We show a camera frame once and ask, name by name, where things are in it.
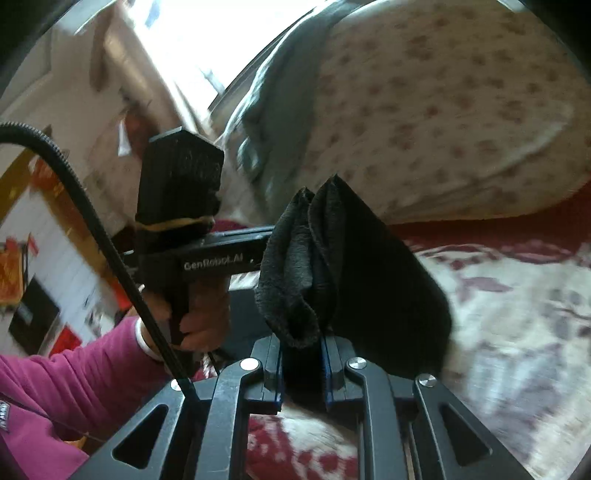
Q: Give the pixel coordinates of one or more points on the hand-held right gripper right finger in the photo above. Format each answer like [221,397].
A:
[333,364]

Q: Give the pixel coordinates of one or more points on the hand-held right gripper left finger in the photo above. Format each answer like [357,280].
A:
[272,369]

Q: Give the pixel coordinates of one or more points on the black pants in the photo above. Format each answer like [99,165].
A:
[369,277]

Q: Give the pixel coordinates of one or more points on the person's left forearm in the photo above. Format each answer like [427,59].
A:
[69,383]

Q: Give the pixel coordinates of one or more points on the person's left hand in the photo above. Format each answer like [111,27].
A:
[207,318]

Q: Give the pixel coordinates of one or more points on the grey-green towel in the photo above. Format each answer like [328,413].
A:
[277,92]

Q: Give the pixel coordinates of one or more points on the floral fleece blanket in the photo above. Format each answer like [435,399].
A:
[508,323]

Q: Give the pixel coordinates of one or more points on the red orange poster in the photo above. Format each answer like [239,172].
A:
[14,272]

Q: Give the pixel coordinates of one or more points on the dark rectangular object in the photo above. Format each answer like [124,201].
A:
[34,318]

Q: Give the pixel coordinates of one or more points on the floral cream pillow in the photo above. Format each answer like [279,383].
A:
[438,115]

